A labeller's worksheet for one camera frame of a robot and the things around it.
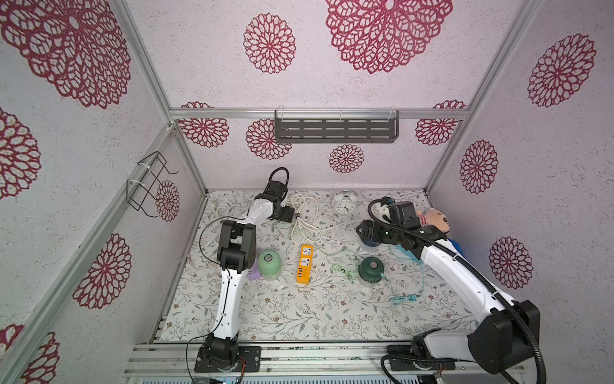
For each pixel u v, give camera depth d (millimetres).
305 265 919
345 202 1048
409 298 852
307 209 1130
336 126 948
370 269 829
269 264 842
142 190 756
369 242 925
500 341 398
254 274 898
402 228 603
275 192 911
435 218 980
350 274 922
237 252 657
